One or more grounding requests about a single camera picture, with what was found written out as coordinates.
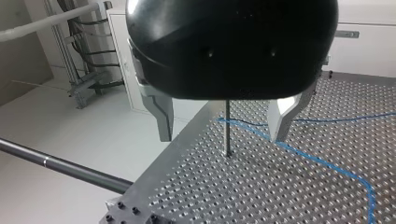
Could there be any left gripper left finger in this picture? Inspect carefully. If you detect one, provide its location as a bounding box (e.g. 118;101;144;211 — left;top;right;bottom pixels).
132;55;175;143

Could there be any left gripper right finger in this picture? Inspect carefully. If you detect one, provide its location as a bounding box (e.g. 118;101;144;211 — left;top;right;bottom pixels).
266;78;318;144

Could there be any blue cable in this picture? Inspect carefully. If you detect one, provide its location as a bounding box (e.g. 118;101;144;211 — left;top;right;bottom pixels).
217;111;396;224

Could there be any white cabinet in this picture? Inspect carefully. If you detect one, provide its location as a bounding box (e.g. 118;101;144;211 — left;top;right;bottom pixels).
106;0;396;122

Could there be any dark metal rod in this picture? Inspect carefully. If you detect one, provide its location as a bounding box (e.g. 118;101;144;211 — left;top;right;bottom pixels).
0;137;134;195

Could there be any white tube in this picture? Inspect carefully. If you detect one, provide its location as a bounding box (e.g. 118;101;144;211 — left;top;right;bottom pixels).
0;2;104;43

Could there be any metal post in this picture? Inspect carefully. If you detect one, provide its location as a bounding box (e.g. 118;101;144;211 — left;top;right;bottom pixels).
224;99;233;158

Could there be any metal frame with black cables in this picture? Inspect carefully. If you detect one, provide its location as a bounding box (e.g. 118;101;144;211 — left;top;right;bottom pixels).
43;0;125;110

